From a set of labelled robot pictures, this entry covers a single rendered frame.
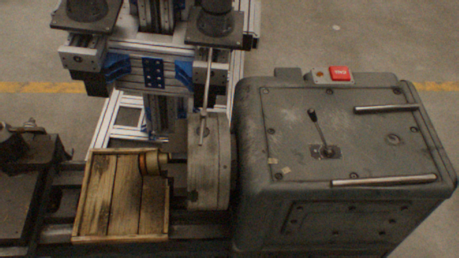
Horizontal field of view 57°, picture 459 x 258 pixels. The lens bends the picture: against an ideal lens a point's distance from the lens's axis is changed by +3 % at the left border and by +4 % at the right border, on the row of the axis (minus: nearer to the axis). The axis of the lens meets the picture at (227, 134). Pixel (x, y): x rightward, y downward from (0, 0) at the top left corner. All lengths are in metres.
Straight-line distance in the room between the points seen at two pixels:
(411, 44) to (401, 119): 2.55
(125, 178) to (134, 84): 0.51
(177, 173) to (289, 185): 0.35
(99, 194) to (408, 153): 1.00
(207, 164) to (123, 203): 0.43
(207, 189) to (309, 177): 0.29
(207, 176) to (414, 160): 0.58
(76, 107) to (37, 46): 0.71
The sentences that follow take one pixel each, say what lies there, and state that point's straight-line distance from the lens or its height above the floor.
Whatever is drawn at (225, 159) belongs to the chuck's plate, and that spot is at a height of 1.21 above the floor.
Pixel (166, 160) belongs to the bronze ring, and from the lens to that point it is 1.29.
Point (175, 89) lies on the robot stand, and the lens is 1.85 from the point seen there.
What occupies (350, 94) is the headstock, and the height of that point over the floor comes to 1.25.
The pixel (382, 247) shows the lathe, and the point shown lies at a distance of 1.56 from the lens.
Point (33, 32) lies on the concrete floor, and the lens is 3.65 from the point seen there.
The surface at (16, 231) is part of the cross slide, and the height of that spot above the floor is 0.97.
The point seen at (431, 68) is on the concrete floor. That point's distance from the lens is 3.73.
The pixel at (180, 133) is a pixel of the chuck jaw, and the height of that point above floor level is 1.16.
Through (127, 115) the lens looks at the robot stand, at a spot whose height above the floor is 0.21.
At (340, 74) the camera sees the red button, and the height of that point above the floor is 1.27.
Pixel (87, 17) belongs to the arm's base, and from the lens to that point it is 1.69.
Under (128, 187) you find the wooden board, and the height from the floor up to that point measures 0.88.
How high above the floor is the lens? 2.18
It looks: 52 degrees down
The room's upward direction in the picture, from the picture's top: 7 degrees clockwise
